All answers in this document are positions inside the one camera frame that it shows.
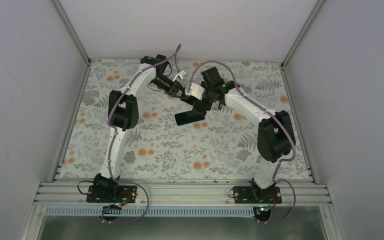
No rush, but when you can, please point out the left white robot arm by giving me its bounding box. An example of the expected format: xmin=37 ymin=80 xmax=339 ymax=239
xmin=86 ymin=54 xmax=184 ymax=203

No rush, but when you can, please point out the aluminium frame left rail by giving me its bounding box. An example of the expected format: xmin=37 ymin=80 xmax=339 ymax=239
xmin=48 ymin=0 xmax=90 ymax=182

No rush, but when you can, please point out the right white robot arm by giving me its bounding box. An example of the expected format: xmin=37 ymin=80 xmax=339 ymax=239
xmin=186 ymin=67 xmax=296 ymax=204

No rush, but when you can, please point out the phone in light blue case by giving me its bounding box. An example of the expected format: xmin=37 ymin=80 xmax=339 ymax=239
xmin=174 ymin=110 xmax=206 ymax=126

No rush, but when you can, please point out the aluminium frame right rail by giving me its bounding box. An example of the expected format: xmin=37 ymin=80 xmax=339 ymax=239
xmin=281 ymin=0 xmax=325 ymax=185

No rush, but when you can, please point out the aluminium front rail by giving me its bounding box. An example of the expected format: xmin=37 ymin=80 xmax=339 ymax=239
xmin=34 ymin=179 xmax=332 ymax=207

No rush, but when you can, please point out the aluminium frame rail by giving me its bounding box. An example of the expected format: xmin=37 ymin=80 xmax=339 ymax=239
xmin=281 ymin=0 xmax=325 ymax=185
xmin=48 ymin=0 xmax=90 ymax=182

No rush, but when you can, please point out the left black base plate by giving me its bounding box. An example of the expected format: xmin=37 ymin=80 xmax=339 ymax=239
xmin=86 ymin=185 xmax=137 ymax=204

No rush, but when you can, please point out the white slotted cable duct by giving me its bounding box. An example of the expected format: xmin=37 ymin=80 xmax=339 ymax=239
xmin=44 ymin=205 xmax=255 ymax=218

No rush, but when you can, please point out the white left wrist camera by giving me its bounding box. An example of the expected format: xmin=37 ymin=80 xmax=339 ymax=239
xmin=172 ymin=70 xmax=187 ymax=82

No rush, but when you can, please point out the floral patterned table mat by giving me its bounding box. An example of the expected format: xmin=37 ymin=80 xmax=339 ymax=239
xmin=58 ymin=58 xmax=312 ymax=181

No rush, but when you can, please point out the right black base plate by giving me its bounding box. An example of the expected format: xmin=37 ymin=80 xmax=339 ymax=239
xmin=231 ymin=186 xmax=283 ymax=204

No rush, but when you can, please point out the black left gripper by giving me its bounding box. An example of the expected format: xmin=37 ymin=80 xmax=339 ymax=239
xmin=151 ymin=74 xmax=189 ymax=100

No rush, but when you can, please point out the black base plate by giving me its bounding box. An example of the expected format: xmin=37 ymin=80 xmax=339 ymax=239
xmin=86 ymin=185 xmax=137 ymax=204
xmin=231 ymin=186 xmax=283 ymax=204

